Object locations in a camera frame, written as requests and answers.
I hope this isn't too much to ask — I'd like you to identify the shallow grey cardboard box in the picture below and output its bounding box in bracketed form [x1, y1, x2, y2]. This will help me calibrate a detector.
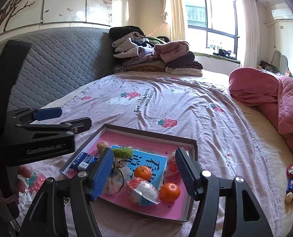
[59, 123, 199, 224]

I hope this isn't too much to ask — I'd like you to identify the blue snack packet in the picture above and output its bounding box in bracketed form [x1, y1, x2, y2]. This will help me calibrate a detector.
[69, 152, 99, 172]

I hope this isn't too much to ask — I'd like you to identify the pink and blue book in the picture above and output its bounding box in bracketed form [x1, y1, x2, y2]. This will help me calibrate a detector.
[66, 131, 194, 221]

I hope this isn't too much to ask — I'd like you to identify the grey quilted headboard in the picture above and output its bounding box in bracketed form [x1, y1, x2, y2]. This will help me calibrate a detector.
[8, 27, 113, 109]

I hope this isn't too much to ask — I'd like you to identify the orange mandarin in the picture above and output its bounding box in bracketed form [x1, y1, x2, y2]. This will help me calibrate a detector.
[159, 182, 181, 203]
[134, 165, 152, 181]

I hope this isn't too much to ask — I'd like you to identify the orange mandarin in box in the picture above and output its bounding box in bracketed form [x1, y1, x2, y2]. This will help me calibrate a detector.
[159, 182, 181, 203]

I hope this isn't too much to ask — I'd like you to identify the cream chiffon scrunchie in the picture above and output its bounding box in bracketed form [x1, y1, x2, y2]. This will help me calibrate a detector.
[103, 158, 133, 195]

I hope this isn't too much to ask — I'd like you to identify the blue red foil egg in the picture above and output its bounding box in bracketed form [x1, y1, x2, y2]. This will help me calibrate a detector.
[126, 177, 160, 206]

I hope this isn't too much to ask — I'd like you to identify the blossom wall painting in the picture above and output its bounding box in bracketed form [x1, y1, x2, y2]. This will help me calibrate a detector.
[0, 0, 112, 34]

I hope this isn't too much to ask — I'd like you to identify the black framed window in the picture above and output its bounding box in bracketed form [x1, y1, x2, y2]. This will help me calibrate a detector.
[184, 0, 239, 60]

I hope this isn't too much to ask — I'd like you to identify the green fuzzy ring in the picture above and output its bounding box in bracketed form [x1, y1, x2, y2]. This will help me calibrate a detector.
[111, 147, 134, 159]

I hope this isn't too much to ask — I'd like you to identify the white right curtain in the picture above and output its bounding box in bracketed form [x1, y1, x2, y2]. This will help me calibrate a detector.
[241, 0, 260, 68]

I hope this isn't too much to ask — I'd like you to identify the beige walnut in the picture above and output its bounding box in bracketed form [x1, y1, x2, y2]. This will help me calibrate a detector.
[97, 141, 109, 152]

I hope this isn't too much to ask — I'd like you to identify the white air conditioner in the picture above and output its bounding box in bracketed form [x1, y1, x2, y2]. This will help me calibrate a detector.
[271, 8, 293, 20]

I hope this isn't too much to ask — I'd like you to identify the beige left curtain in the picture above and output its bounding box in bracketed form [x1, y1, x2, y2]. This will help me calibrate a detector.
[162, 0, 185, 41]

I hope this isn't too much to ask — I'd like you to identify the pink quilted duvet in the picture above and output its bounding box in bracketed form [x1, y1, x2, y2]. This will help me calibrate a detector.
[229, 67, 293, 152]

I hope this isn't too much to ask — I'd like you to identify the pile of folded clothes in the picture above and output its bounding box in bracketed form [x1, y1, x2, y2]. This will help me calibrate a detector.
[108, 26, 203, 77]

